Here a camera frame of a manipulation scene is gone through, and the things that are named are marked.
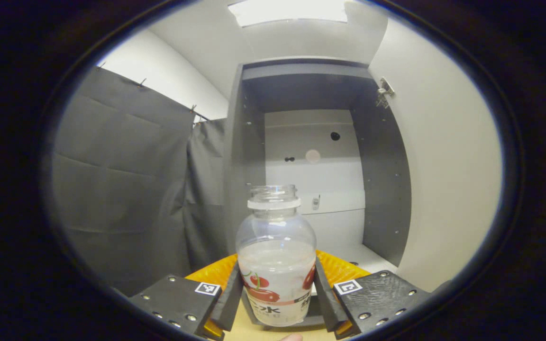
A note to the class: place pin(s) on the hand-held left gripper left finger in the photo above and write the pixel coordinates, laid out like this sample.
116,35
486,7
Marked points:
232,303

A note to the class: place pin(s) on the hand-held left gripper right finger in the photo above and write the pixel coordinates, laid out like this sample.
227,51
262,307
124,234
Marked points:
325,303

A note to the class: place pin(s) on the clear bottle with red label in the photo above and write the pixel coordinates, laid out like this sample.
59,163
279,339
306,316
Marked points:
275,265

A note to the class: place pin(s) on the dark grey cabinet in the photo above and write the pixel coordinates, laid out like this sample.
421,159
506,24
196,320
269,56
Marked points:
386,189

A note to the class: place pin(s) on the metal door hinge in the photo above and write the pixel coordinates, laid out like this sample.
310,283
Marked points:
384,92

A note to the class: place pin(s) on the black backdrop cloth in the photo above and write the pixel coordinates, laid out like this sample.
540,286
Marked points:
121,189

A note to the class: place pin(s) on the ceiling light panel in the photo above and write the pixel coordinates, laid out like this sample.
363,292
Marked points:
287,10

